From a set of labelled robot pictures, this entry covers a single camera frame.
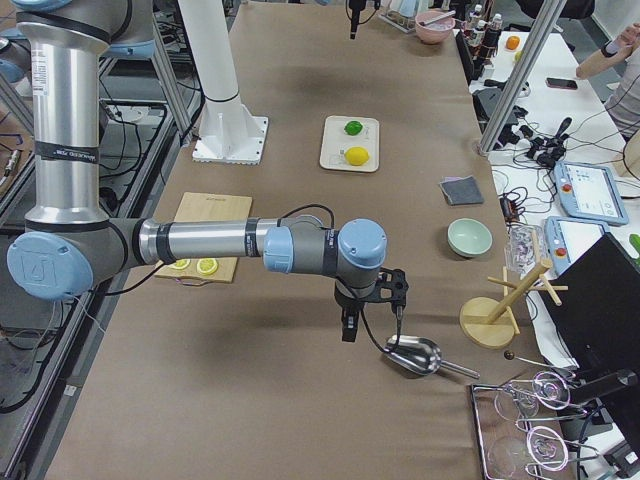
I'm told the wooden cutting board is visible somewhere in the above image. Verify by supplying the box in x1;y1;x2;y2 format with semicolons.
154;192;253;286

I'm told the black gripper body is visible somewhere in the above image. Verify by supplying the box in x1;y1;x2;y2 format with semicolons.
334;282;366;317

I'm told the white rabbit tray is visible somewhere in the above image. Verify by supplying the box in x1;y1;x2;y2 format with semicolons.
319;115;380;173

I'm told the black glass tray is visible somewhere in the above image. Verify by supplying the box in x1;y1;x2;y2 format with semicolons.
470;384;601;479

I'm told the teach pendant tablet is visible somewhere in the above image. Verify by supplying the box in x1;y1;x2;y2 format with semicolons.
544;216;610;276
553;161;629;226

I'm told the pink bowl with ice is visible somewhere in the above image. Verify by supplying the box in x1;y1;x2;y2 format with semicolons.
415;10;455;45

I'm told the metal scoop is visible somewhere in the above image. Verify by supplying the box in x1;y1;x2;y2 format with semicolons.
386;335;480;379

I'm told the blue plastic cup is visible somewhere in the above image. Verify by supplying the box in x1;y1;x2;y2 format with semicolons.
394;0;420;19

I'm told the lemon slice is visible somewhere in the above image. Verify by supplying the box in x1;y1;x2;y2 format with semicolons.
196;258;219;276
169;259;191;271

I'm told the green ceramic bowl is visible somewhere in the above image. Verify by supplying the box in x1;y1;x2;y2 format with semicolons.
447;218;493;258

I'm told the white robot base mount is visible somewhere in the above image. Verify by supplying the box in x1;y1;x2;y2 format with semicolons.
179;0;269;165

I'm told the black monitor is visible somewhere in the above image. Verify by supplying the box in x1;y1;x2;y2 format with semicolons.
544;233;639;374

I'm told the yellow lemon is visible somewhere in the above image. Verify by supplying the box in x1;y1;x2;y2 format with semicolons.
344;146;370;166

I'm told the wooden mug tree stand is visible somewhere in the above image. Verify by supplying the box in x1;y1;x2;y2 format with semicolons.
459;259;569;349

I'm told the grey folded cloth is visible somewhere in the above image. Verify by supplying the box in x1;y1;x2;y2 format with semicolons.
439;176;484;206

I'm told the green lime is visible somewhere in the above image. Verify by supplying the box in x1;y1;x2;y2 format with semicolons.
343;120;364;136

